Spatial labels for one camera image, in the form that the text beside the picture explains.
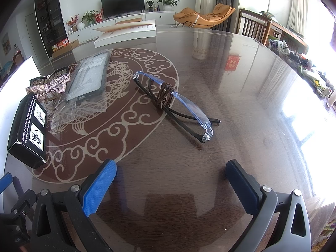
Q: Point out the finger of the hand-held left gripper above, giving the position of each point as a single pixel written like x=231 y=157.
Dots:
x=5 y=183

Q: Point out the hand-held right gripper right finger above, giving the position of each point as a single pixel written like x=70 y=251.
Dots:
x=241 y=189

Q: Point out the red gift box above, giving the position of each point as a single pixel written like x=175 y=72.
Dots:
x=99 y=17

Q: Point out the phone case in clear package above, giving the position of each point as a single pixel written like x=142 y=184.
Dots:
x=88 y=76

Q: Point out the framed wall picture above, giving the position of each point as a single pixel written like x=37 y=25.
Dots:
x=5 y=46

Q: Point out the orange lounge chair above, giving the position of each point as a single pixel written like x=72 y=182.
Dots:
x=207 y=17

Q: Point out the brown cardboard box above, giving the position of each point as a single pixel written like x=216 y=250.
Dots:
x=65 y=48

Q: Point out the bushy green potted plant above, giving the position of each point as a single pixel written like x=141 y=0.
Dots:
x=89 y=17

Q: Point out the black television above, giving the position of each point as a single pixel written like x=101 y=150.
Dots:
x=122 y=3

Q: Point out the large green potted plant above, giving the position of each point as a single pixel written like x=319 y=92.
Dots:
x=168 y=1

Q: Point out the white round vase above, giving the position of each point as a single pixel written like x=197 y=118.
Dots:
x=80 y=26

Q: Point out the pile of small clutter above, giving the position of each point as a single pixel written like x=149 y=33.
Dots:
x=302 y=60

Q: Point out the dark display cabinet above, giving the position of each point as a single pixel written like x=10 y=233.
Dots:
x=50 y=13

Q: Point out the white sheer curtain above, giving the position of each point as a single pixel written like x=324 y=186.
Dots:
x=302 y=5

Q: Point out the rhinestone bow hair clip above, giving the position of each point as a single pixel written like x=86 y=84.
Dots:
x=52 y=84

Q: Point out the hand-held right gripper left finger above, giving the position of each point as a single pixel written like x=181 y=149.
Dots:
x=99 y=186

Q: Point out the small green potted plant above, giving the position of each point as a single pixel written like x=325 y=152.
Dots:
x=150 y=5

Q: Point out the red flower bouquet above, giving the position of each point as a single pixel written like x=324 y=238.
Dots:
x=72 y=21

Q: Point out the blue rimless glasses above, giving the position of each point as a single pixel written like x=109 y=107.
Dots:
x=189 y=107

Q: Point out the white television cabinet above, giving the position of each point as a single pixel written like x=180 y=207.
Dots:
x=162 y=15

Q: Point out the black cardboard box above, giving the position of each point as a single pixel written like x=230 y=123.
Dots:
x=26 y=136

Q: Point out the flat white cardboard box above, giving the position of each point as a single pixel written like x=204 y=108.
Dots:
x=126 y=34

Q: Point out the wooden chair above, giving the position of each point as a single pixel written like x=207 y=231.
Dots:
x=252 y=26

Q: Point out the patterned floor rug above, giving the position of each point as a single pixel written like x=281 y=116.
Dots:
x=325 y=228

